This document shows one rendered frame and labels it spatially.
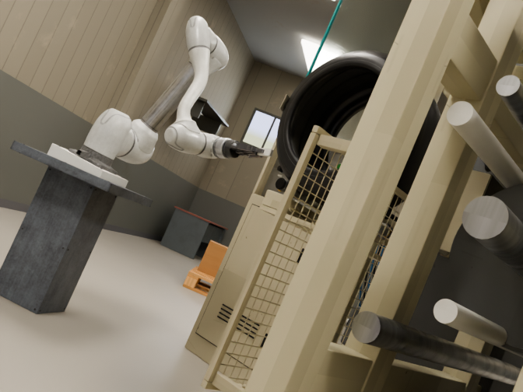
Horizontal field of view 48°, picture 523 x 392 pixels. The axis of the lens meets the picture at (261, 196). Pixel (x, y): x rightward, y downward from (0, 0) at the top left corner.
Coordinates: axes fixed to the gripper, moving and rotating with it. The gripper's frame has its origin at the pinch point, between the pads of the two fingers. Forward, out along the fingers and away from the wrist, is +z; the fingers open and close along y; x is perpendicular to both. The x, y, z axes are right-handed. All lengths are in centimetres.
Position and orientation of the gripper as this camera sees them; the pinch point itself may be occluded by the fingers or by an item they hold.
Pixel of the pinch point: (265, 152)
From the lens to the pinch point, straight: 236.4
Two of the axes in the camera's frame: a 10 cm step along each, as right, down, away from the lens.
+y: 5.9, 3.2, 7.4
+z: 7.5, 1.3, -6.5
